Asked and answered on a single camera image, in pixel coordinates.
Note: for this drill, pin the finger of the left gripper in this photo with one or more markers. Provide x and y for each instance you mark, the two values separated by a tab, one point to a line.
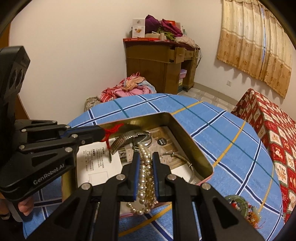
94	131
89	138

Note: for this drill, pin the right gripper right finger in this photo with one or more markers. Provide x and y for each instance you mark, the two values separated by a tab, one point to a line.
199	212

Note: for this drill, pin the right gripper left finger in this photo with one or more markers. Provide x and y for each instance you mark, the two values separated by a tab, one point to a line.
91	212

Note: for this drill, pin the pink metal jewelry tin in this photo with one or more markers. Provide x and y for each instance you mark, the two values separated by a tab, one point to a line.
167	136

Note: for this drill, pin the green jade bangle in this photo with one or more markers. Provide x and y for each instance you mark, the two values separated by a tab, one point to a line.
239	203

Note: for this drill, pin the jade pendant with red cord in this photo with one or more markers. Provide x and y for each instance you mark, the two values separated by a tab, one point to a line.
253	216

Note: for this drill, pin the person's left hand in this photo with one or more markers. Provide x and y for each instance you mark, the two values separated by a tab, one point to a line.
26	206

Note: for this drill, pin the blue plaid tablecloth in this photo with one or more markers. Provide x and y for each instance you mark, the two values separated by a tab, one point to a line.
244	168

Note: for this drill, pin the pile of clothes on floor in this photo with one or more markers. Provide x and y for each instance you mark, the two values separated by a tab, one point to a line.
130	86

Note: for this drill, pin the silver bangle in tin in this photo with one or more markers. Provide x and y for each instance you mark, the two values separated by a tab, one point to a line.
180	165

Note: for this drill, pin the brown wooden desk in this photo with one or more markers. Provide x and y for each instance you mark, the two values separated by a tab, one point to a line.
169	66

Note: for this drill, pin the white product box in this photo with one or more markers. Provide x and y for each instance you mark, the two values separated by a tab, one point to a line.
138	28

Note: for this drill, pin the red patchwork bed cover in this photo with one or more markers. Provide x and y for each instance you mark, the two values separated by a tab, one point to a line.
276	130

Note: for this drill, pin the clothes heap on desk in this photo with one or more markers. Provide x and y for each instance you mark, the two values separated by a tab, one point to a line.
169	28

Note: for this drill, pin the beige patterned window curtain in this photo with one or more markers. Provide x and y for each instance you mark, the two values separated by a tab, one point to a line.
253	41

